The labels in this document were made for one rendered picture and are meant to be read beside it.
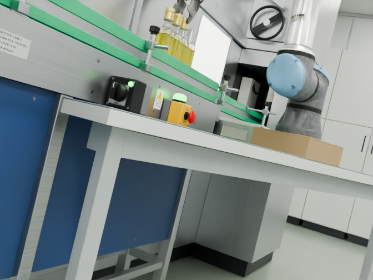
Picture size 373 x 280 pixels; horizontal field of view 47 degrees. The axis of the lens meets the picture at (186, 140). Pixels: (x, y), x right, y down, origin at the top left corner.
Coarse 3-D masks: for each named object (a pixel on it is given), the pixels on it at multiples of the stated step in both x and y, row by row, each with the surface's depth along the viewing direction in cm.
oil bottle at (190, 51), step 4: (188, 44) 168; (192, 44) 170; (188, 48) 168; (192, 48) 170; (188, 52) 168; (192, 52) 170; (188, 56) 168; (192, 56) 171; (184, 60) 168; (188, 60) 169; (192, 60) 172; (188, 64) 170
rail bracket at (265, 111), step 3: (267, 102) 232; (267, 105) 233; (246, 108) 237; (249, 108) 237; (252, 108) 237; (267, 108) 233; (258, 111) 235; (261, 111) 234; (264, 111) 233; (267, 111) 232; (264, 114) 233; (267, 114) 233; (273, 114) 232; (264, 117) 233; (264, 120) 233; (261, 123) 233
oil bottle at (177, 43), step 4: (176, 32) 159; (176, 36) 158; (180, 36) 160; (176, 40) 158; (180, 40) 160; (176, 44) 158; (180, 44) 161; (172, 48) 157; (176, 48) 159; (180, 48) 162; (172, 52) 157; (176, 52) 159; (176, 56) 160
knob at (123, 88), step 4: (112, 84) 106; (116, 84) 104; (120, 84) 105; (112, 88) 104; (116, 88) 104; (120, 88) 104; (124, 88) 105; (112, 92) 104; (116, 92) 105; (120, 92) 104; (124, 92) 105; (112, 96) 104; (116, 96) 105; (120, 96) 104; (124, 96) 105; (116, 100) 106; (120, 100) 106
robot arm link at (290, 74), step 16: (304, 0) 129; (320, 0) 130; (304, 16) 129; (288, 32) 131; (304, 32) 128; (288, 48) 128; (304, 48) 128; (272, 64) 129; (288, 64) 126; (304, 64) 127; (272, 80) 129; (288, 80) 126; (304, 80) 126; (288, 96) 131; (304, 96) 133
